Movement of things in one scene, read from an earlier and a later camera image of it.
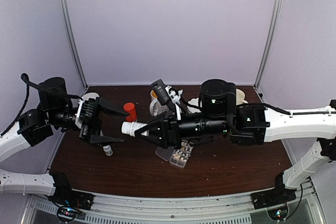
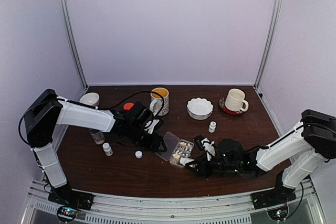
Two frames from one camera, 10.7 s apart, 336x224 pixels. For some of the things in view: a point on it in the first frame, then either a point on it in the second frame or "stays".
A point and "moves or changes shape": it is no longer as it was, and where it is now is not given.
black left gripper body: [91, 124] → [142, 141]
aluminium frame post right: [275, 20] stays
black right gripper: [168, 132] → [201, 162]
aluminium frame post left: [69, 28] stays
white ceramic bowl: [90, 95] stays
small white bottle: [128, 128] moves or changes shape
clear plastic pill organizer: [178, 157] stays
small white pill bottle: [107, 150] stays
